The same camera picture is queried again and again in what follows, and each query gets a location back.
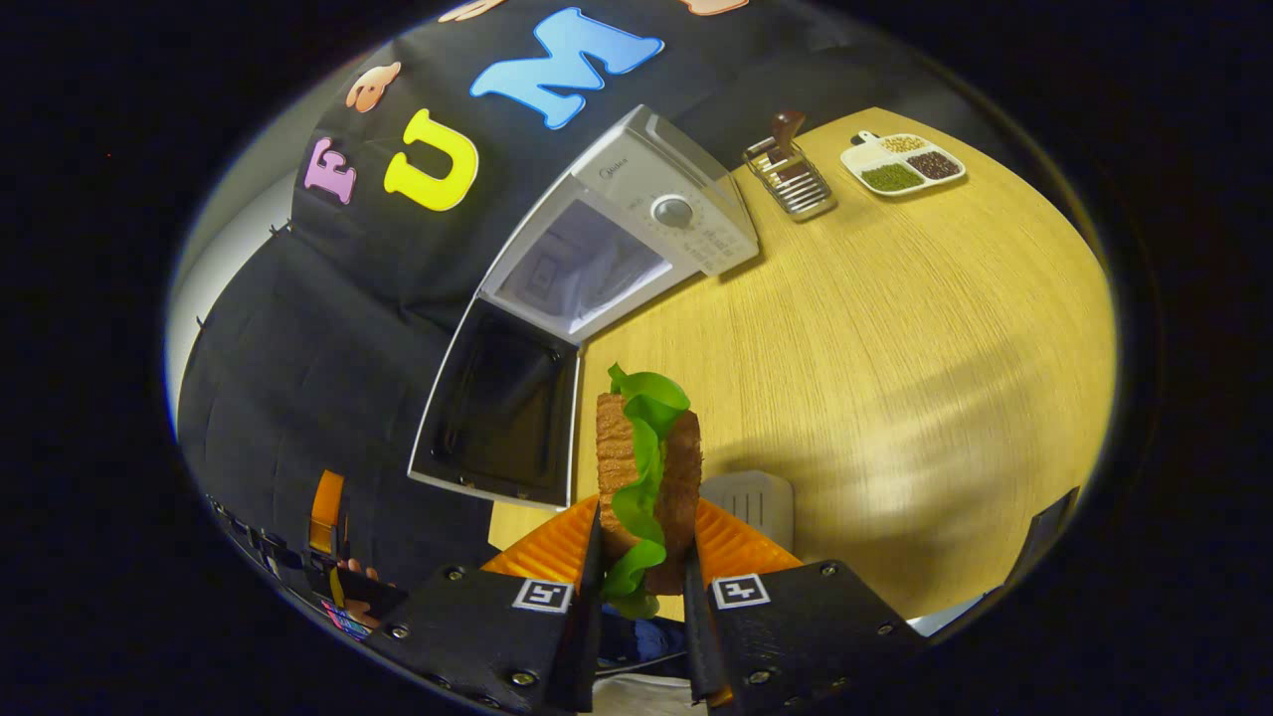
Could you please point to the white divided grain dish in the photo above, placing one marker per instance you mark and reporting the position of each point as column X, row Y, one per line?
column 900, row 164

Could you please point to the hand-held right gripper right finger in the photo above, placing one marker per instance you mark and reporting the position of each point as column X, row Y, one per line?
column 696, row 646

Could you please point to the lettuce sandwich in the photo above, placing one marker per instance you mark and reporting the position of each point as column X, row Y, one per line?
column 617, row 447

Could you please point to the white microwave oven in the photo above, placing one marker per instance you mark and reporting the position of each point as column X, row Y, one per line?
column 636, row 209

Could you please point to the small white plate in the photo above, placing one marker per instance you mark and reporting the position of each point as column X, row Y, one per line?
column 756, row 502

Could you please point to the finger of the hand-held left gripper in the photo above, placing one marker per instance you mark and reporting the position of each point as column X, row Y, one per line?
column 326, row 512

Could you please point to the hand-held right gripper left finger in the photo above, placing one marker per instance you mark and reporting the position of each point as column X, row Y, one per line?
column 587, row 646

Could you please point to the person's blue clothing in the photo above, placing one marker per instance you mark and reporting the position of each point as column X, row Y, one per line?
column 641, row 641

